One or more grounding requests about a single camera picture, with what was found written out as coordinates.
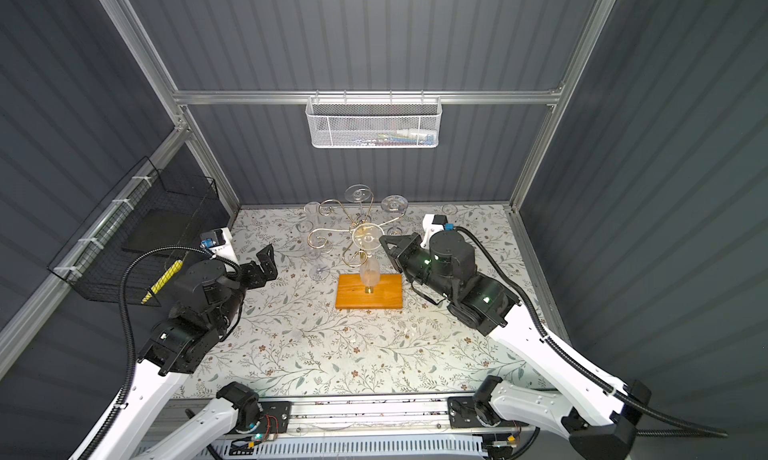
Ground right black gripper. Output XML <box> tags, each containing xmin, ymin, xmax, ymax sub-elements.
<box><xmin>380</xmin><ymin>232</ymin><xmax>455</xmax><ymax>303</ymax></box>

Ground clear wine glass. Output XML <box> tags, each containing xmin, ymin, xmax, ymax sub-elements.
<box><xmin>307</xmin><ymin>245</ymin><xmax>330</xmax><ymax>282</ymax></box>
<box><xmin>441</xmin><ymin>204</ymin><xmax>458</xmax><ymax>216</ymax></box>
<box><xmin>352</xmin><ymin>223</ymin><xmax>383</xmax><ymax>294</ymax></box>
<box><xmin>381</xmin><ymin>195</ymin><xmax>409</xmax><ymax>216</ymax></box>
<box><xmin>344</xmin><ymin>184</ymin><xmax>373</xmax><ymax>204</ymax></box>
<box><xmin>297</xmin><ymin>201</ymin><xmax>325</xmax><ymax>234</ymax></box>

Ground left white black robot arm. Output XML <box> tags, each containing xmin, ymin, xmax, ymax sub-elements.
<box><xmin>74</xmin><ymin>244</ymin><xmax>278</xmax><ymax>459</ymax></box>

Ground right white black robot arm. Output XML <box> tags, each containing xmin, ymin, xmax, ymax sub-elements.
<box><xmin>380</xmin><ymin>229</ymin><xmax>650</xmax><ymax>459</ymax></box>

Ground orange wooden rack base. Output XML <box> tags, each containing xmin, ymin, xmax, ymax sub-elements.
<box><xmin>335</xmin><ymin>274</ymin><xmax>403</xmax><ymax>310</ymax></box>

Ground floral table mat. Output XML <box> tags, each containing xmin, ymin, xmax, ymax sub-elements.
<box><xmin>178</xmin><ymin>209</ymin><xmax>547</xmax><ymax>399</ymax></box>

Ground yellow striped item in basket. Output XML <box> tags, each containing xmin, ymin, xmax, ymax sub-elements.
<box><xmin>141</xmin><ymin>260</ymin><xmax>183</xmax><ymax>305</ymax></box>

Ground items in white basket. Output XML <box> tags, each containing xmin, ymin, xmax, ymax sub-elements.
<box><xmin>351</xmin><ymin>128</ymin><xmax>439</xmax><ymax>148</ymax></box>

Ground gold wire glass rack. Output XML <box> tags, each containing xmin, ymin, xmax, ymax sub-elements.
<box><xmin>307</xmin><ymin>184</ymin><xmax>409</xmax><ymax>296</ymax></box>

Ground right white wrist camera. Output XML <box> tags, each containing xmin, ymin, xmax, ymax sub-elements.
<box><xmin>420</xmin><ymin>214</ymin><xmax>454</xmax><ymax>249</ymax></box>

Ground right black corrugated cable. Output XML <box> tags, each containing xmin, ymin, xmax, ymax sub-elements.
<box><xmin>452</xmin><ymin>225</ymin><xmax>728</xmax><ymax>438</ymax></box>

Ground black wire mesh basket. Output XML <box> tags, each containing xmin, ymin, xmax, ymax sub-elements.
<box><xmin>47</xmin><ymin>159</ymin><xmax>228</xmax><ymax>303</ymax></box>

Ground white wire mesh basket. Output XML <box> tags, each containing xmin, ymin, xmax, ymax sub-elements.
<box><xmin>305</xmin><ymin>99</ymin><xmax>443</xmax><ymax>149</ymax></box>

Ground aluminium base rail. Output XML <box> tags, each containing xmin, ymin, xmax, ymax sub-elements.
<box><xmin>186</xmin><ymin>385</ymin><xmax>576</xmax><ymax>459</ymax></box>

